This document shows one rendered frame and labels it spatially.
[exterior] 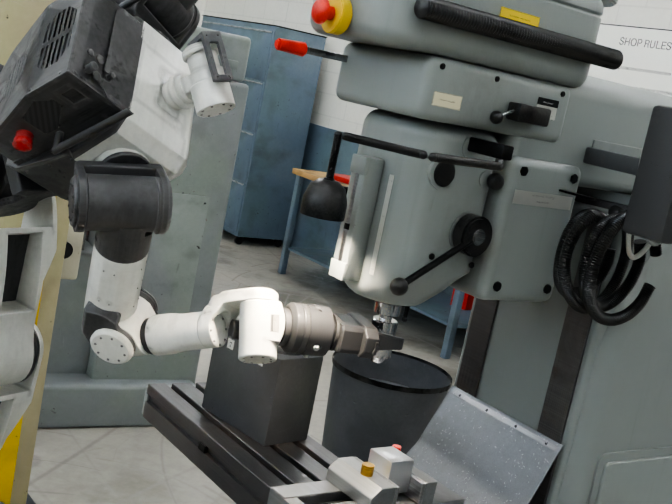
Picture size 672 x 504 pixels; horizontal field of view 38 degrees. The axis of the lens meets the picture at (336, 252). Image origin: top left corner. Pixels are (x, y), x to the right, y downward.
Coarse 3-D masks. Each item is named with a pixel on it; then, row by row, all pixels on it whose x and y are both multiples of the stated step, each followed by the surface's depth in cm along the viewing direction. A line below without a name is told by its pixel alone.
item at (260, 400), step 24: (216, 360) 211; (288, 360) 198; (312, 360) 202; (216, 384) 211; (240, 384) 205; (264, 384) 199; (288, 384) 199; (312, 384) 204; (216, 408) 211; (240, 408) 205; (264, 408) 199; (288, 408) 201; (312, 408) 206; (264, 432) 199; (288, 432) 203
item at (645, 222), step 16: (656, 112) 155; (656, 128) 155; (656, 144) 155; (640, 160) 158; (656, 160) 155; (640, 176) 157; (656, 176) 155; (640, 192) 157; (656, 192) 155; (640, 208) 157; (656, 208) 154; (624, 224) 159; (640, 224) 157; (656, 224) 154; (656, 240) 154
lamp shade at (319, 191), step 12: (324, 180) 155; (312, 192) 154; (324, 192) 153; (336, 192) 154; (312, 204) 154; (324, 204) 153; (336, 204) 154; (312, 216) 154; (324, 216) 154; (336, 216) 154
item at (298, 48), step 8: (280, 40) 159; (288, 40) 160; (280, 48) 159; (288, 48) 160; (296, 48) 160; (304, 48) 161; (312, 48) 163; (320, 56) 164; (328, 56) 165; (336, 56) 166; (344, 56) 167
